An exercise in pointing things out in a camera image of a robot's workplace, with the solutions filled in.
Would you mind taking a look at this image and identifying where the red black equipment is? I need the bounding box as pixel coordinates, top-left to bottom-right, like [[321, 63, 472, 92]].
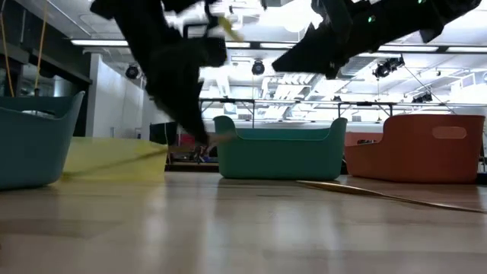
[[177, 132, 218, 164]]

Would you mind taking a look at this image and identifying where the orange plastic bin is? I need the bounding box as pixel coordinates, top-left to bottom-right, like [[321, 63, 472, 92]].
[[344, 113, 486, 184]]

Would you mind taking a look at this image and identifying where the grey desk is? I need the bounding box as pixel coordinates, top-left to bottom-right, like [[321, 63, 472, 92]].
[[0, 36, 94, 138]]

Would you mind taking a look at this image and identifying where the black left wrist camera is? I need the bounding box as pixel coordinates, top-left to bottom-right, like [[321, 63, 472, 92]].
[[182, 22, 229, 69]]

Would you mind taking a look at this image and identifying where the white cabinet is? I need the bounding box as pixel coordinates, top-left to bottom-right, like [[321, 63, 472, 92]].
[[85, 53, 153, 139]]

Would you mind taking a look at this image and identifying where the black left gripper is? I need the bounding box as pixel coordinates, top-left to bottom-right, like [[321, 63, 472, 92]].
[[142, 36, 211, 146]]

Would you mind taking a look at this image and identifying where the yellow plastic bin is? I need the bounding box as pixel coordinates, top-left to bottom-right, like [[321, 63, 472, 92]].
[[60, 136, 169, 183]]

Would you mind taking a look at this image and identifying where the yellow extension cable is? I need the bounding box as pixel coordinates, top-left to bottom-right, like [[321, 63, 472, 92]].
[[0, 0, 49, 98]]

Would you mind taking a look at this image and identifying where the blue plastic bin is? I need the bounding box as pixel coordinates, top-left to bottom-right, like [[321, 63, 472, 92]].
[[0, 90, 86, 192]]

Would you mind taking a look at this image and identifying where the black monitor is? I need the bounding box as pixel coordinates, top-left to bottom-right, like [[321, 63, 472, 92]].
[[149, 120, 179, 147]]

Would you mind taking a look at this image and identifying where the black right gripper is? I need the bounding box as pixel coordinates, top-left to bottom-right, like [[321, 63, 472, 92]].
[[271, 0, 382, 81]]

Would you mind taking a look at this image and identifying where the yellow label tag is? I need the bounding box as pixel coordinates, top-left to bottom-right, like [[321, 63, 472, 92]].
[[218, 16, 244, 43]]

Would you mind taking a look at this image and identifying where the green plastic bin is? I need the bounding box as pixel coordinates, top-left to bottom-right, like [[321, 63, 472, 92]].
[[213, 115, 349, 181]]

